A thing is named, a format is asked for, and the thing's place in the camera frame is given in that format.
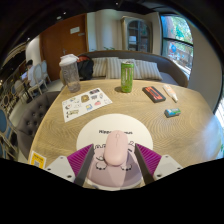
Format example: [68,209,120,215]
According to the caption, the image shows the black backpack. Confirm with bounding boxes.
[77,55,95,81]

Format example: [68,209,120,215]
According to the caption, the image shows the brown wooden door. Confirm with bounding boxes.
[39,13,89,81]

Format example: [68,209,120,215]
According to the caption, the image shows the person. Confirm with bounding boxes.
[20,59,36,88]

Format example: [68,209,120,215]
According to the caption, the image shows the dark-framed window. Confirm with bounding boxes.
[160,13,194,79]

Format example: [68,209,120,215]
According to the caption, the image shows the small green blue pack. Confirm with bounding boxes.
[163,107,182,118]

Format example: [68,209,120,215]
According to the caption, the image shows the blue upholstered chair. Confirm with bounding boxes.
[0,106,18,159]

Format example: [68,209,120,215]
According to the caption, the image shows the green drink can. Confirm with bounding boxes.
[120,59,136,94]

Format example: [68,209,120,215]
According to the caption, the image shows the white sticker sheet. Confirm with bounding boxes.
[61,87,113,123]

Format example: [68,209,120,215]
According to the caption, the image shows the white door sign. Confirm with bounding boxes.
[69,26,81,35]

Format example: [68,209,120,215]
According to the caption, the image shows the striped cushion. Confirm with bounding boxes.
[105,57,138,80]
[91,57,109,78]
[133,59,163,82]

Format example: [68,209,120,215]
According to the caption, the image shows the white orange squeeze tube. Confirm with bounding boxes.
[162,83,179,103]

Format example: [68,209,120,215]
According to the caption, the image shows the large side window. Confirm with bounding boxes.
[213,96,224,158]

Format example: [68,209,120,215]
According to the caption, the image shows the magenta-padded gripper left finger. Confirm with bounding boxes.
[44,143,96,188]

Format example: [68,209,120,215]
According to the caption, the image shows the white chairs group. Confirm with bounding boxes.
[28,59,53,98]

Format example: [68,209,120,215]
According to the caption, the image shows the grey tufted armchair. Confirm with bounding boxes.
[15,91,61,161]

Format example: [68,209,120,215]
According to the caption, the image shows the curved brown sofa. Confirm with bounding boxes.
[59,49,189,88]

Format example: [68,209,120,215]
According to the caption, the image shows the clear shaker bottle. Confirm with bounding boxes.
[59,53,82,94]

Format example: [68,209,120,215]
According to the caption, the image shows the arched glass-door cabinet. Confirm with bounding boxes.
[120,15,154,54]

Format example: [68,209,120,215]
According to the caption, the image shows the flat black box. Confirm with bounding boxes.
[141,85,167,104]

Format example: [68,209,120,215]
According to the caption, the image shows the round white mouse pad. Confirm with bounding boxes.
[75,113,154,191]

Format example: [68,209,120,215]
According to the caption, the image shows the yellow square card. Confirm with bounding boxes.
[29,150,48,169]

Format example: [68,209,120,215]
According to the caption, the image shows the pink computer mouse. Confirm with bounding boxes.
[103,129,130,167]

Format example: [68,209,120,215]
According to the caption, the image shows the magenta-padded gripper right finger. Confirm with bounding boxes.
[134,142,184,185]

